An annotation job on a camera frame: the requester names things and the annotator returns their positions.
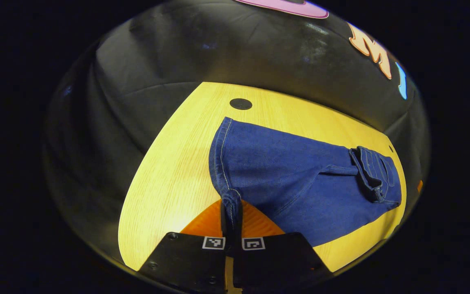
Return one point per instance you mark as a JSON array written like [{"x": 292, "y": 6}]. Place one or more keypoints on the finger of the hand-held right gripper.
[{"x": 420, "y": 186}]

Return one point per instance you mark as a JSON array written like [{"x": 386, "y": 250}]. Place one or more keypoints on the black backdrop cloth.
[{"x": 178, "y": 49}]

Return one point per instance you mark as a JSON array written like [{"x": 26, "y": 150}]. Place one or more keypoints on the blue denim jeans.
[{"x": 284, "y": 175}]

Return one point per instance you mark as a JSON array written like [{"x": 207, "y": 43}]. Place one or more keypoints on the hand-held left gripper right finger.
[{"x": 276, "y": 261}]

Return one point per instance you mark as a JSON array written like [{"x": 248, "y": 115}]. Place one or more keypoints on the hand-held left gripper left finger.
[{"x": 186, "y": 261}]

